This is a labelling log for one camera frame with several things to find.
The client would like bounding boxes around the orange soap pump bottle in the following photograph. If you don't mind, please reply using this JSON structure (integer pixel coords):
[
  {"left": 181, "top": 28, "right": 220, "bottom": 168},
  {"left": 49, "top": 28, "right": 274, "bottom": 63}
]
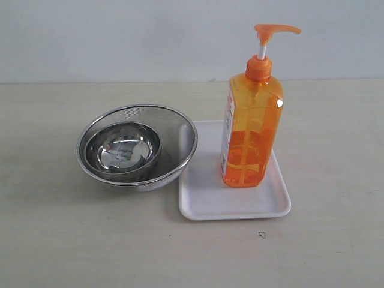
[{"left": 220, "top": 24, "right": 301, "bottom": 188}]

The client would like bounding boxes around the steel mesh colander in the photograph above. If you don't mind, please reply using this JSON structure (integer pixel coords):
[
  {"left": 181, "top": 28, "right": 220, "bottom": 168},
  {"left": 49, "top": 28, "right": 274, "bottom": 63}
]
[{"left": 76, "top": 104, "right": 198, "bottom": 192}]

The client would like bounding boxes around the small stainless steel bowl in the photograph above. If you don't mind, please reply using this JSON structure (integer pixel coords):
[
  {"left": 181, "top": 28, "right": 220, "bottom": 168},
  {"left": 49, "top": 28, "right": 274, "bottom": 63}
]
[{"left": 83, "top": 122, "right": 161, "bottom": 182}]

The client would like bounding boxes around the white foam tray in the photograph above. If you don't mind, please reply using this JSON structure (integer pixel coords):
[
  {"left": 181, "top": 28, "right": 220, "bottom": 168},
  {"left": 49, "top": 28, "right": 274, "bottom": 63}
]
[{"left": 179, "top": 120, "right": 291, "bottom": 221}]

